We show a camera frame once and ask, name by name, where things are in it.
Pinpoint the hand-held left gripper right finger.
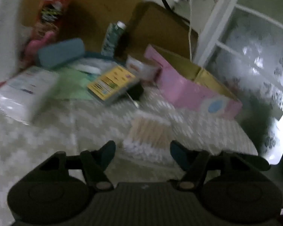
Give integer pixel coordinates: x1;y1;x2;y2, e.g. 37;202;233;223
169;140;271;191

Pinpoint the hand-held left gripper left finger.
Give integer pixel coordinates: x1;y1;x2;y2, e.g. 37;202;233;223
33;140;116;192

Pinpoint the cotton swab pack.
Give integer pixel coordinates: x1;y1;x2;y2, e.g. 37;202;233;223
123;116;177;167

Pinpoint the pink cardboard box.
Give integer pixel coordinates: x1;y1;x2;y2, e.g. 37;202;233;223
144;44;243;120

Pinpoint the green packet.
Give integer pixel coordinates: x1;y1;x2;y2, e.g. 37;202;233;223
51;67;102;100

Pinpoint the white tissue pack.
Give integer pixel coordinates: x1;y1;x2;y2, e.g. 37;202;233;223
0;66;59;124

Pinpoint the blue glasses case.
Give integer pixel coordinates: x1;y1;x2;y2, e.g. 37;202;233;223
37;38;86;70

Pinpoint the pink soft toy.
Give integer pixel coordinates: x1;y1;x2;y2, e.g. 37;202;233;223
24;32;59;64

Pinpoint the chevron patterned bed sheet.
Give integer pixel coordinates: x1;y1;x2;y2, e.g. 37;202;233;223
0;75;258;226

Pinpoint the yellow labelled box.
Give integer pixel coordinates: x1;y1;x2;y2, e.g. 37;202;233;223
87;65;141;105

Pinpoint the white round tub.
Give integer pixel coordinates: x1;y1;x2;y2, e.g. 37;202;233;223
126;54;162;80

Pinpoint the teal mat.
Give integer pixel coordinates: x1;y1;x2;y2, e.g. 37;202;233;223
84;51;123;63

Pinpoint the brown board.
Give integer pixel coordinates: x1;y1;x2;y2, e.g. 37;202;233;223
119;2;199;60

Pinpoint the red snack box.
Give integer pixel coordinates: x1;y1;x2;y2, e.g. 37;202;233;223
32;0;73;43

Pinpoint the tall white plastic pack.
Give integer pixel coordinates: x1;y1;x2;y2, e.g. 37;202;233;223
0;0;24;85

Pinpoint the white cable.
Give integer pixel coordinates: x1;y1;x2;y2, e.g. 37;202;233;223
187;0;196;60

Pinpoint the white window frame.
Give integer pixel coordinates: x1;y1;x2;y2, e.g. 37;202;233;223
193;0;283;165

